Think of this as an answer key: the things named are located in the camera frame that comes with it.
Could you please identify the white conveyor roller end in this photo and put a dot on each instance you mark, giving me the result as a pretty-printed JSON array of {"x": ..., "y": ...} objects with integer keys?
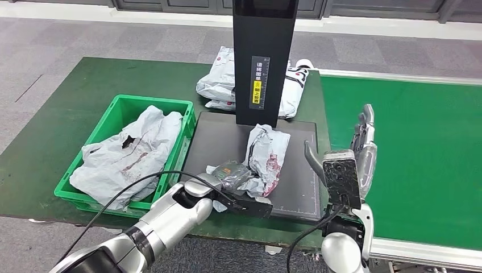
[{"x": 305, "y": 63}]

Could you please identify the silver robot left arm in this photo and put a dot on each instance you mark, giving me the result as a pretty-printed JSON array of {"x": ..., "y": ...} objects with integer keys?
[{"x": 162, "y": 222}]

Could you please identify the plain grey-white parcel bag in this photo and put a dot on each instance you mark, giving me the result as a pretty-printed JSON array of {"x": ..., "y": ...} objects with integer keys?
[{"x": 124, "y": 165}]

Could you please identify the white spare parcel black print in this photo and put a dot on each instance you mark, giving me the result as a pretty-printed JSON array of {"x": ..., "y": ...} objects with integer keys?
[{"x": 293, "y": 94}]

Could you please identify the black inbound scanner machine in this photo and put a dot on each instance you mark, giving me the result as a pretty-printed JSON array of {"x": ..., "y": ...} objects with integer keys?
[{"x": 260, "y": 56}]

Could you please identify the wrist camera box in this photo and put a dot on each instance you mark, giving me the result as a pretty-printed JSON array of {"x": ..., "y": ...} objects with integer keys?
[
  {"x": 252, "y": 205},
  {"x": 342, "y": 177}
]

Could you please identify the white parcel bag red print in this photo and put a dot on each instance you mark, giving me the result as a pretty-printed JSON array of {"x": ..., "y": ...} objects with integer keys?
[{"x": 267, "y": 154}]

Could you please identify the large grey-white spare parcel bag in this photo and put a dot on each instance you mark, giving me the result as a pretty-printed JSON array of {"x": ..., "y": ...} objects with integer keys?
[{"x": 220, "y": 81}]

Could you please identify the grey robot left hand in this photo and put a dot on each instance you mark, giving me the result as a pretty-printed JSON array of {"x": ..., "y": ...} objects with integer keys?
[{"x": 231, "y": 175}]

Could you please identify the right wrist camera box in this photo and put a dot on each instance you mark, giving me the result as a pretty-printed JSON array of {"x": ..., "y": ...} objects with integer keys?
[{"x": 342, "y": 177}]

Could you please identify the green plastic crate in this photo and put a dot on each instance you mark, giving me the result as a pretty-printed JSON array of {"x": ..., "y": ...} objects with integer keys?
[{"x": 116, "y": 109}]

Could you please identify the bright green conveyor belt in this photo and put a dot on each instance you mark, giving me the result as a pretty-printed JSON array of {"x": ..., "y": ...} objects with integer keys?
[{"x": 414, "y": 150}]

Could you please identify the flat white spare parcel bag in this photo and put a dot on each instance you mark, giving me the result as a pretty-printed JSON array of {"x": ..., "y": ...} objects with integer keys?
[{"x": 222, "y": 104}]

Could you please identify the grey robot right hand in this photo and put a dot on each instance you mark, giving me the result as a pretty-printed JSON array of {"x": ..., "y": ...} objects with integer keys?
[{"x": 363, "y": 158}]

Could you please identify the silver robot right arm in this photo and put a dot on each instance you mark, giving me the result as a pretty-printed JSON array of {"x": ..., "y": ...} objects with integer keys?
[{"x": 346, "y": 245}]

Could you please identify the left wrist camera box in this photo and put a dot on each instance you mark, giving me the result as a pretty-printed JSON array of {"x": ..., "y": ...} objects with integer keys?
[{"x": 252, "y": 205}]

